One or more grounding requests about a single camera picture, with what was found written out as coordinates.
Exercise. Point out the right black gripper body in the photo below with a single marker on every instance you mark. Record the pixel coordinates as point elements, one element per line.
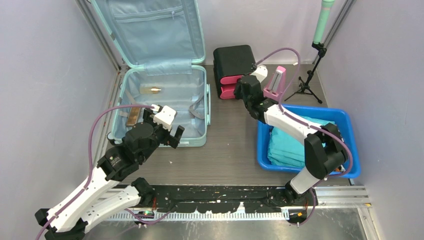
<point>238,94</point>

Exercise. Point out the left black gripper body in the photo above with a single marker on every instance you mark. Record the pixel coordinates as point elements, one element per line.
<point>162,135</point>

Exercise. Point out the light blue hard-shell suitcase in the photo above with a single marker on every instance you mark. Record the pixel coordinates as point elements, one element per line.
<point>162,43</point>

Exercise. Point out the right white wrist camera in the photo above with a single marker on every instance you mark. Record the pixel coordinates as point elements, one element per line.
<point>261,73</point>

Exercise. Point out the black tripod stand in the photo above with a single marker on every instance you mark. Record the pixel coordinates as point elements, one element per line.
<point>304,86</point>

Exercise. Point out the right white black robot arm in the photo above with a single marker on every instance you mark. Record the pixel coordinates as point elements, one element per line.
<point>324,149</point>

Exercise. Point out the blue plastic tub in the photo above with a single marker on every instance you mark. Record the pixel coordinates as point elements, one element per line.
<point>319,115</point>

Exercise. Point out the aluminium rail frame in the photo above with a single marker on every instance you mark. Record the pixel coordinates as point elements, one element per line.
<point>338,197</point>

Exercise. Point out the teal cloth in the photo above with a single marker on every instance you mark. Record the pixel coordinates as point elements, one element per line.
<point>285,150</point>

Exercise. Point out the pink metronome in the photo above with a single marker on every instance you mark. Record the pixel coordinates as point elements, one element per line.
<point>275,87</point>

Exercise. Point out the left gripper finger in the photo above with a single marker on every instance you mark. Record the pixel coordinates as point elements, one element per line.
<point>148,116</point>
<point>174,140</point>

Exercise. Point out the black and pink drawer box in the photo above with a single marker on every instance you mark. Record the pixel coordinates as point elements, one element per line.
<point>230,63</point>

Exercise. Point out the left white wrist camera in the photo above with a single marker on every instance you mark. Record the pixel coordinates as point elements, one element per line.
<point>164,116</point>

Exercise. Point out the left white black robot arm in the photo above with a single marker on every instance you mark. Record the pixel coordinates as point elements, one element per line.
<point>78,213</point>

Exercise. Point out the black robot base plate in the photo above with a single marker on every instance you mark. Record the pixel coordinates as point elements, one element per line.
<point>220,199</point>

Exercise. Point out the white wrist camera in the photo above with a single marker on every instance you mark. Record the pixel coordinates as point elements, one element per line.
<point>164,116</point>
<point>261,73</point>

